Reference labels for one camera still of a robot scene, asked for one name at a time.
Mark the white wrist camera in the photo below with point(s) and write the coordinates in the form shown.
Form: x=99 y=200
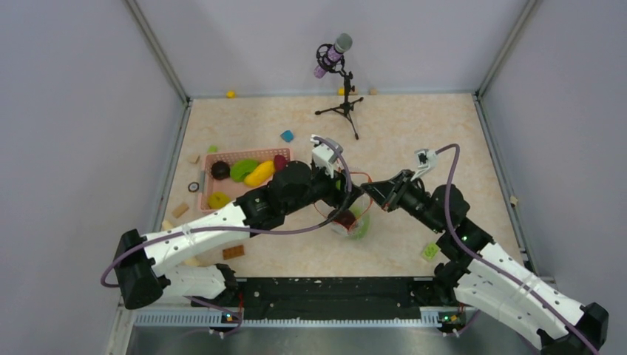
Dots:
x=325 y=155
x=426 y=160

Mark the dark red sweet potato toy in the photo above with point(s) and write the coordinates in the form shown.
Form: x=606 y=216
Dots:
x=279 y=162

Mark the wooden cylinder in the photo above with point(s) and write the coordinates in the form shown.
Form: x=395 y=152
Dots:
x=166 y=225

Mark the green cabbage toy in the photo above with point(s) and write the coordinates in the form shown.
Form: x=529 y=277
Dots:
x=360 y=227

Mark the clear zip top bag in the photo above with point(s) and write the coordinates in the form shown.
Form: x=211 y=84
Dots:
x=364 y=202

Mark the dark brown round toy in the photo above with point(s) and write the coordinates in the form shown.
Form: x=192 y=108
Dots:
x=220 y=170

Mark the brown bear chocolate toy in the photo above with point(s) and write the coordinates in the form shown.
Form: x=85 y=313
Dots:
x=345 y=219

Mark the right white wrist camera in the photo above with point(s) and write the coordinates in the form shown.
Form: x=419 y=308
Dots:
x=426 y=160

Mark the wooden rectangular block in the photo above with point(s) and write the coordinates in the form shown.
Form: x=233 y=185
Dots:
x=180 y=210

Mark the green lego brick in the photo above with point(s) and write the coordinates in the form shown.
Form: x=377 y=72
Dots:
x=430 y=251

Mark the green pepper toy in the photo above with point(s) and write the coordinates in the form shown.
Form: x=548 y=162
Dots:
x=242 y=168

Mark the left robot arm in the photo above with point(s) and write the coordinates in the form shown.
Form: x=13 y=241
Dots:
x=147 y=267

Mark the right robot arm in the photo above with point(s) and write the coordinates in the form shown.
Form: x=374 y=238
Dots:
x=479 y=272

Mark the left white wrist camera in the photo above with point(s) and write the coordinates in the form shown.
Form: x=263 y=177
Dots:
x=325 y=155

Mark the blue block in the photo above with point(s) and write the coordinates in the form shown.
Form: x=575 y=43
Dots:
x=287 y=136

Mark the small round ring toy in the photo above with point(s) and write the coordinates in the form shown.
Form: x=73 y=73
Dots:
x=194 y=187

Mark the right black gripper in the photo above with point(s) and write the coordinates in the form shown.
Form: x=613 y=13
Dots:
x=390 y=193

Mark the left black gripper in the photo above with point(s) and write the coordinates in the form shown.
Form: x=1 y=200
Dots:
x=341 y=197

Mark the yellow mango toy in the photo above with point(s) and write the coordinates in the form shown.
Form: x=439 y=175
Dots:
x=260 y=174

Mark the pink plastic basket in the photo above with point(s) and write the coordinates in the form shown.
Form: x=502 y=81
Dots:
x=233 y=189

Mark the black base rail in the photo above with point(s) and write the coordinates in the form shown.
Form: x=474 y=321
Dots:
x=338 y=298

